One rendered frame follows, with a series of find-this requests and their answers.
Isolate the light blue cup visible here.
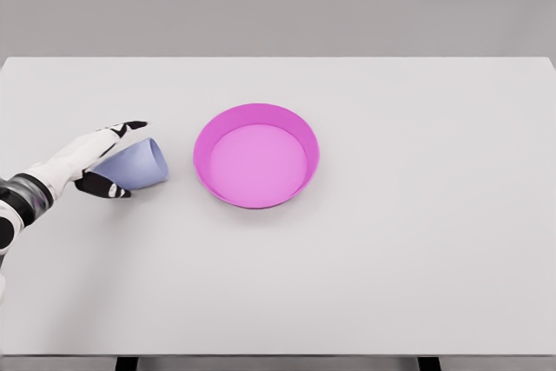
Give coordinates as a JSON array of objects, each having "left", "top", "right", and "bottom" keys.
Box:
[{"left": 91, "top": 136, "right": 170, "bottom": 190}]

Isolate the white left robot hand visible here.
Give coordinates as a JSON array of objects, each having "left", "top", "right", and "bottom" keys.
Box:
[{"left": 46, "top": 120, "right": 149, "bottom": 200}]

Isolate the pink plate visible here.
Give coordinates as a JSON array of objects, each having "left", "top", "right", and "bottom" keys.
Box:
[{"left": 192, "top": 103, "right": 321, "bottom": 210}]

